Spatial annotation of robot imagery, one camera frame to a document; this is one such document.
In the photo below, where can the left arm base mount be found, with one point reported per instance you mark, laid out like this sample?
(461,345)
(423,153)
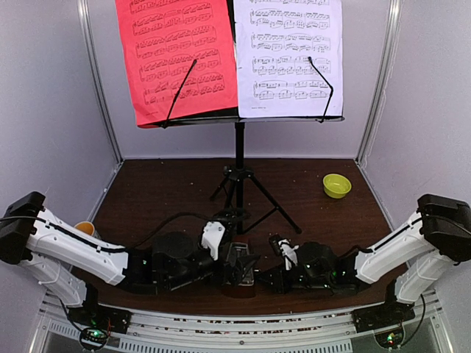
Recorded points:
(95,322)

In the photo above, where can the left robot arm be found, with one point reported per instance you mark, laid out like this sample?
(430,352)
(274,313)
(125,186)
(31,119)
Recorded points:
(33,237)

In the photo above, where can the yellow-green bowl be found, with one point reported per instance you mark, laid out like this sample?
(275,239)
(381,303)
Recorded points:
(336,186)

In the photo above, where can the white sheet music page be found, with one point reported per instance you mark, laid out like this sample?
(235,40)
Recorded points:
(289,59)

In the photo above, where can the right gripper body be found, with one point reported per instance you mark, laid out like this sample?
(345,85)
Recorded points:
(286,287)

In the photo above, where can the aluminium front frame rail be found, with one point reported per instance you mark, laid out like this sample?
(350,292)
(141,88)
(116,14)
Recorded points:
(321,331)

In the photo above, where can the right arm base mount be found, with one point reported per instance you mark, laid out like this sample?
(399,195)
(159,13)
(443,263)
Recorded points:
(385,320)

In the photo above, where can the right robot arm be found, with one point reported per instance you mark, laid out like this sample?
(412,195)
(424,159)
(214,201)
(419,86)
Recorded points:
(436,235)

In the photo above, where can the left aluminium corner post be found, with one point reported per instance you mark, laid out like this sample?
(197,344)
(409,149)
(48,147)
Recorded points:
(87,32)

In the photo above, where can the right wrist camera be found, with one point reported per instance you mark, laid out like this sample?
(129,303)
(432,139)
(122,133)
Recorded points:
(283,248)

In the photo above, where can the patterned white mug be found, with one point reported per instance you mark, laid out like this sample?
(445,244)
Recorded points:
(88,228)

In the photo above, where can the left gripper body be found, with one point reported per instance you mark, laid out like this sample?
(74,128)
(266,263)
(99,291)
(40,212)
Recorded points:
(176,282)

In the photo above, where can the red sheet music page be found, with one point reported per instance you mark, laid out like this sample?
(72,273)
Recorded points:
(179,58)

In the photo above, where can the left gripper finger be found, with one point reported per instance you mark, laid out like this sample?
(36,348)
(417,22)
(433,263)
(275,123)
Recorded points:
(241,271)
(231,217)

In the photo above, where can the black music stand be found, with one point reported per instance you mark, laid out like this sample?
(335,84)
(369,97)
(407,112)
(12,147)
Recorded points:
(236,175)

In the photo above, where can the brown wooden metronome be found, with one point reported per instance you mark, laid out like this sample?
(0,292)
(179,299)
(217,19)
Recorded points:
(238,249)

